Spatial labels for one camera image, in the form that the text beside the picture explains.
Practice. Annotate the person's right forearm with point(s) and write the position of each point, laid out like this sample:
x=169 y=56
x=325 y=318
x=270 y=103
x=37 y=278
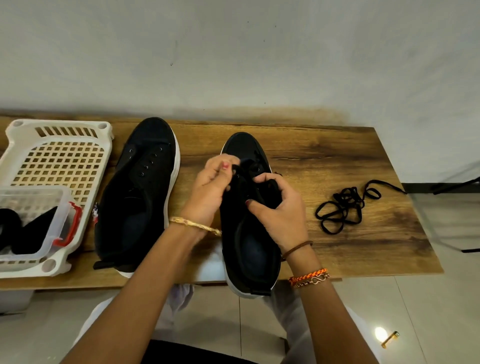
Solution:
x=330 y=322

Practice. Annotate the black shoelace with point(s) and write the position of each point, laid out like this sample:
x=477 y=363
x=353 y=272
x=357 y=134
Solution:
x=345 y=206
x=247 y=176

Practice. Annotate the person's black shirt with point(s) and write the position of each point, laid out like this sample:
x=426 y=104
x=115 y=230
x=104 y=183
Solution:
x=191 y=353

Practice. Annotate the person's right hand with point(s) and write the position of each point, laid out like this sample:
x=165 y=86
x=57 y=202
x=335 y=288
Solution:
x=285 y=217

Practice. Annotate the person's left forearm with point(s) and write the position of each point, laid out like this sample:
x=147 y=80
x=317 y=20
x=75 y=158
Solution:
x=127 y=307

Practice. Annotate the person's left hand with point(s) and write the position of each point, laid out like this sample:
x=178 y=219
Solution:
x=206 y=195

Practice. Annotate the white plastic lattice basket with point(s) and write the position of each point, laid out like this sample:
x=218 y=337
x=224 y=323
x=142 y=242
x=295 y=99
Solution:
x=56 y=161

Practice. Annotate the black tripod stand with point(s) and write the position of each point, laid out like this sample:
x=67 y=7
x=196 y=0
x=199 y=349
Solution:
x=461 y=186

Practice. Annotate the black rolled band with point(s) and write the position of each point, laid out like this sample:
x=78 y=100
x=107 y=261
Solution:
x=6 y=229
x=34 y=231

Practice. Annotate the white box under table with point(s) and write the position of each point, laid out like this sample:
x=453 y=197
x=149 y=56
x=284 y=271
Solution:
x=16 y=300

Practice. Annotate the black sneaker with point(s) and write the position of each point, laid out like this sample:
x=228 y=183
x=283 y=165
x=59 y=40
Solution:
x=251 y=259
x=135 y=210

